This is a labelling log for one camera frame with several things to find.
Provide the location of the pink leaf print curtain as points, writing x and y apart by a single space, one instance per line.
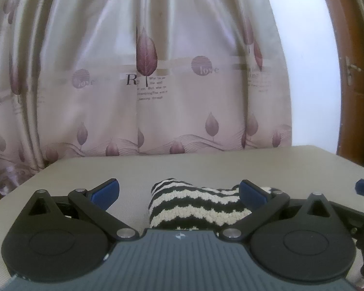
154 81

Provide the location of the black and white striped sweater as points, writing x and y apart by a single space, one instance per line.
194 203

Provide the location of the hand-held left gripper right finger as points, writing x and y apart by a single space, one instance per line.
253 194

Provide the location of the brown wooden door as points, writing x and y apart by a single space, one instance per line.
358 112

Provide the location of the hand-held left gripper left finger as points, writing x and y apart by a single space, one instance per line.
106 192

